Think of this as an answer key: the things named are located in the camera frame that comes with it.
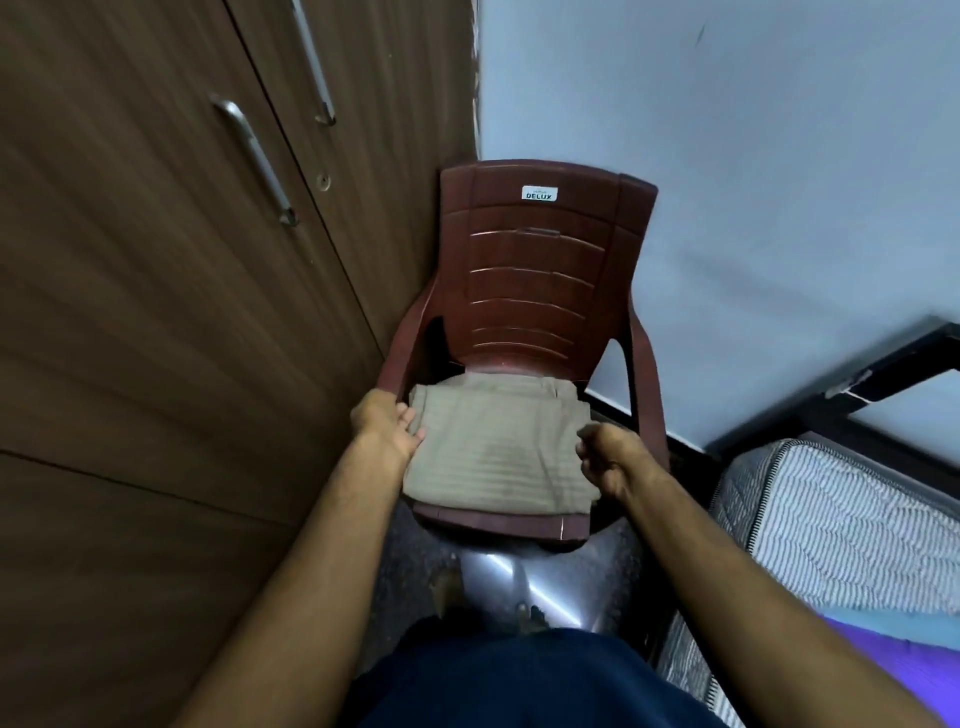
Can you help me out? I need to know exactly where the person's left hand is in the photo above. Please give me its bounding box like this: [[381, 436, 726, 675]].
[[350, 388, 427, 470]]

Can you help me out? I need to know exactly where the person's right hand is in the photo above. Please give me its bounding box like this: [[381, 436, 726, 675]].
[[575, 423, 665, 504]]

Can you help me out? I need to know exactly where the beige striped bed sheet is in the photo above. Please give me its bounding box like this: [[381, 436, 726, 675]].
[[402, 372, 601, 517]]

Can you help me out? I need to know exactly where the brown wooden wardrobe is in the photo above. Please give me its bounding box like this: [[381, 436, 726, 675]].
[[0, 0, 481, 728]]

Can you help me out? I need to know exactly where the light blue pillow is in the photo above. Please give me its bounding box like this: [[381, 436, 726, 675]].
[[824, 605, 960, 650]]

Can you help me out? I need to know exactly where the purple dotted pillow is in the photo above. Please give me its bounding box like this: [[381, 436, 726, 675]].
[[821, 616, 960, 728]]

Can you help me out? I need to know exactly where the person's right forearm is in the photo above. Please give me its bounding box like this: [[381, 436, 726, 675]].
[[622, 468, 946, 728]]

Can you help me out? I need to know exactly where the person's left forearm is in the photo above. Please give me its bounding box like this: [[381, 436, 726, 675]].
[[172, 438, 410, 728]]

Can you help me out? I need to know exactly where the person's left foot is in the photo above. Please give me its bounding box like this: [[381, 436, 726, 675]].
[[431, 554, 466, 616]]

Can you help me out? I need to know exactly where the person's navy blue shirt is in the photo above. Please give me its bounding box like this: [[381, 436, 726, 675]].
[[344, 628, 729, 728]]

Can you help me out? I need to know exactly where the maroon plastic chair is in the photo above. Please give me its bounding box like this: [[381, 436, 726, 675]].
[[374, 158, 671, 553]]

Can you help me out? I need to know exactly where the white striped mattress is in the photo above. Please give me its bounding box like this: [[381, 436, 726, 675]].
[[656, 438, 960, 728]]

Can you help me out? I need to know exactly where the dark wooden bed frame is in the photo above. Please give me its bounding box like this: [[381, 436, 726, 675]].
[[704, 318, 960, 481]]

